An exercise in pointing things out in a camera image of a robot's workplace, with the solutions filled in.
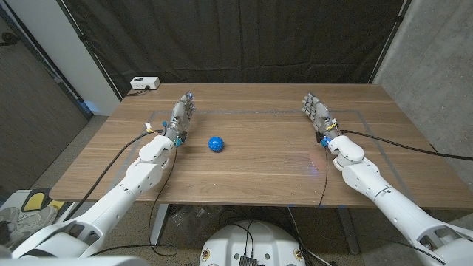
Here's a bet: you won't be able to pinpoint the yellow and black pedal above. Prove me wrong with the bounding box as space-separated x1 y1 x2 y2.
21 187 52 214

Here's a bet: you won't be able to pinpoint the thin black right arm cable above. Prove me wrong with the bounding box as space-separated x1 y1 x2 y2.
318 146 330 208

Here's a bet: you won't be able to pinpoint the black torso cable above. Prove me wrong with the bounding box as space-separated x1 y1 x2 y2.
231 220 256 259

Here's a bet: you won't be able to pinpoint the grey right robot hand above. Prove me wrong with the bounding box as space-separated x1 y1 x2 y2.
301 92 341 148

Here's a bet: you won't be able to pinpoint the clear plastic bag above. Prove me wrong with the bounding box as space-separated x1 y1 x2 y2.
169 205 222 245

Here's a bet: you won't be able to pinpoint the dark wooden door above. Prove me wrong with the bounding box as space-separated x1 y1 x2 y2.
0 7 93 195

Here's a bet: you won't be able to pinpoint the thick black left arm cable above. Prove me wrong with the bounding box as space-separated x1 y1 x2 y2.
63 129 164 222

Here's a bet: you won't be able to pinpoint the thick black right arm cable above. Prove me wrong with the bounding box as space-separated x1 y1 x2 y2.
338 129 473 162

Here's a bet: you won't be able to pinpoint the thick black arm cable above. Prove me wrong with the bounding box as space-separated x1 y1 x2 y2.
63 129 164 222
338 129 473 162

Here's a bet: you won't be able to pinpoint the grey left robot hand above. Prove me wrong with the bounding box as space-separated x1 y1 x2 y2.
164 91 197 147

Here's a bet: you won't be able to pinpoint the white power box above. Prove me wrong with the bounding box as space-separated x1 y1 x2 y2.
129 76 161 91

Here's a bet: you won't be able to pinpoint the black door handle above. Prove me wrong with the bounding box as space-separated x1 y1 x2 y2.
0 32 20 47

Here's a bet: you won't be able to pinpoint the black backdrop curtain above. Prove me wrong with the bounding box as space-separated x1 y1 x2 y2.
61 0 411 99

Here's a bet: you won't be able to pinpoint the grey sneakers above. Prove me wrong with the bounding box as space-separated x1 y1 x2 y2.
0 205 59 249

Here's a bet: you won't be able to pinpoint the black power box cable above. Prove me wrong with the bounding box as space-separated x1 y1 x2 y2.
126 86 151 98

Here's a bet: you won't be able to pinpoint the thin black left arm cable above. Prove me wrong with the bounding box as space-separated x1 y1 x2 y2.
88 146 179 258

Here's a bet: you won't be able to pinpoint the blue spiky ball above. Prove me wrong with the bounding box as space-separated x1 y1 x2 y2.
208 135 225 153

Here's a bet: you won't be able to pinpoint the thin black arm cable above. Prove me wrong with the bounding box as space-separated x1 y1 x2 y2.
318 146 330 208
88 146 179 258

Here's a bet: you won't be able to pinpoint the black backdrop stand pole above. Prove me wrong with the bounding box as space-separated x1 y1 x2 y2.
55 0 123 101
368 0 413 85

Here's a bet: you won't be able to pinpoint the grey table leg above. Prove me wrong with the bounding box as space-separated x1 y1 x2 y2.
336 207 360 256

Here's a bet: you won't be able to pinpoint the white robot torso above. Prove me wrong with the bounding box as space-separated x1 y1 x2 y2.
198 220 307 266

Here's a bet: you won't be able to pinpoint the white table leg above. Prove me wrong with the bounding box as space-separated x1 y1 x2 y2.
149 203 170 247

